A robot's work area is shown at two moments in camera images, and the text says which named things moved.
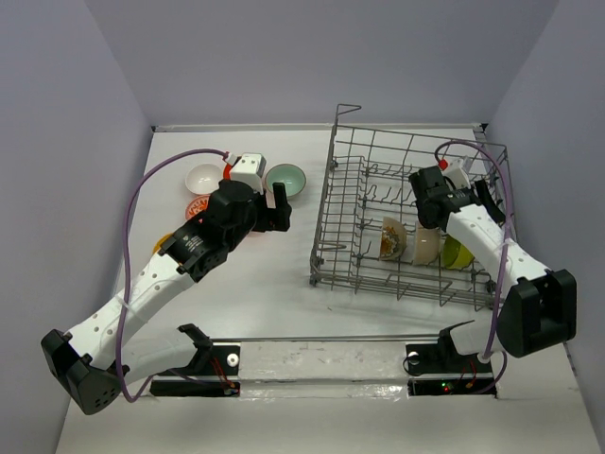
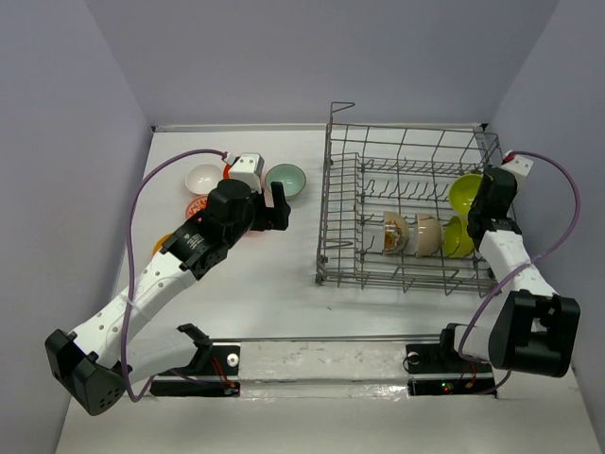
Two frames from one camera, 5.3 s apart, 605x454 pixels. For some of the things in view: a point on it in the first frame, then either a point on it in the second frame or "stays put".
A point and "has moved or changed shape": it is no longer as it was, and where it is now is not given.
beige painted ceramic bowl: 393,238 has moved or changed shape
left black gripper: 275,219 stays put
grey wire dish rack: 371,237 stays put
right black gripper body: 484,196 -> 475,209
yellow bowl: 160,241 stays put
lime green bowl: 455,254 has moved or changed shape
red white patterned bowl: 197,205 stays put
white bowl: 427,245 has moved or changed shape
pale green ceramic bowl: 291,175 stays put
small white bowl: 203,178 stays put
